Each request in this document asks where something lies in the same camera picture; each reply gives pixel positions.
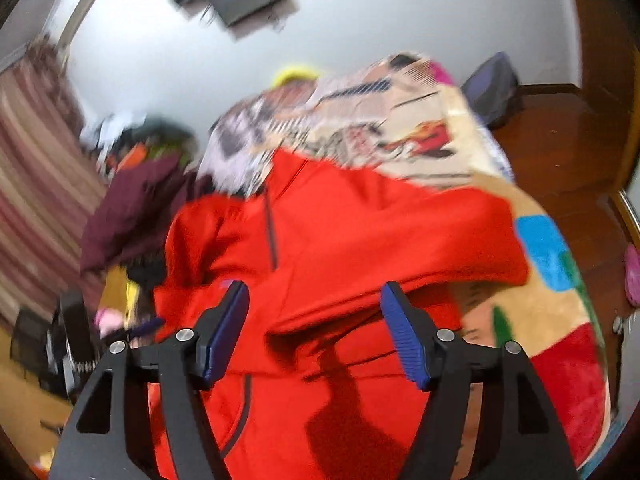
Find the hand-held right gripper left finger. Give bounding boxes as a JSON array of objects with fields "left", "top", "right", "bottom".
[{"left": 48, "top": 280, "right": 250, "bottom": 480}]

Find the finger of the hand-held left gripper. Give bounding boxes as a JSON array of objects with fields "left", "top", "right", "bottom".
[{"left": 100, "top": 315, "right": 167, "bottom": 350}]

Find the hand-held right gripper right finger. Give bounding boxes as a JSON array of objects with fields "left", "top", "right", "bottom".
[{"left": 379, "top": 281, "right": 581, "bottom": 480}]

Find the red jacket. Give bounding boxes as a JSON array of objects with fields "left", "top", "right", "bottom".
[{"left": 148, "top": 147, "right": 531, "bottom": 480}]

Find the pile of mixed clothes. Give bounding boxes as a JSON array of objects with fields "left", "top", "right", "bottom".
[{"left": 80, "top": 112, "right": 199, "bottom": 177}]

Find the pink soft toy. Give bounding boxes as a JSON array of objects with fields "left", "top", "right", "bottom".
[{"left": 95, "top": 308, "right": 127, "bottom": 337}]

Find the yellow cloth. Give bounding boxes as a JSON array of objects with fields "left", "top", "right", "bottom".
[{"left": 99, "top": 265, "right": 141, "bottom": 322}]

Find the black cloth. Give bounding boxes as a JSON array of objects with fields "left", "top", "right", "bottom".
[{"left": 126, "top": 254, "right": 170, "bottom": 292}]

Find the maroon cloth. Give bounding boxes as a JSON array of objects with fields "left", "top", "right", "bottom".
[{"left": 80, "top": 152, "right": 216, "bottom": 276}]

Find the printed blanket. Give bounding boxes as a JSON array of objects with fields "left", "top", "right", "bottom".
[{"left": 97, "top": 52, "right": 612, "bottom": 471}]

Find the striped curtain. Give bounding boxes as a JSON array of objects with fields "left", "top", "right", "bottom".
[{"left": 0, "top": 35, "right": 108, "bottom": 331}]

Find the white cabinet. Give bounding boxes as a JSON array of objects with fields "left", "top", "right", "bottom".
[{"left": 612, "top": 310, "right": 640, "bottom": 413}]

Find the pink slipper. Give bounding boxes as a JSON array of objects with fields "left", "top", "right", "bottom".
[{"left": 623, "top": 244, "right": 640, "bottom": 308}]

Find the wooden framed panel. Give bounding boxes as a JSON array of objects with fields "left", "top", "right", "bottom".
[{"left": 611, "top": 189, "right": 640, "bottom": 248}]

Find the grey blue backpack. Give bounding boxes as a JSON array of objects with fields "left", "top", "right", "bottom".
[{"left": 460, "top": 51, "right": 524, "bottom": 130}]

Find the yellow round thing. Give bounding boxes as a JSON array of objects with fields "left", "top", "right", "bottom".
[{"left": 271, "top": 64, "right": 321, "bottom": 88}]

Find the pink cloth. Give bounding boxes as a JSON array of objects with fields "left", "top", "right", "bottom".
[{"left": 431, "top": 60, "right": 456, "bottom": 87}]

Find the wooden door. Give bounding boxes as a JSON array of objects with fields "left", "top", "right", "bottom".
[{"left": 562, "top": 0, "right": 640, "bottom": 196}]

